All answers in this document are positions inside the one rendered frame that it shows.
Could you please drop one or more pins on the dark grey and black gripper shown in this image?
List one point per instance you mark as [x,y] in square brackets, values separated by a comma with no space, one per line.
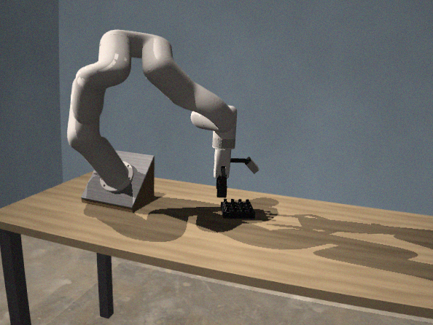
[222,169]

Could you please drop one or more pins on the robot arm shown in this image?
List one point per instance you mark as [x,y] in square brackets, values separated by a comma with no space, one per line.
[117,47]

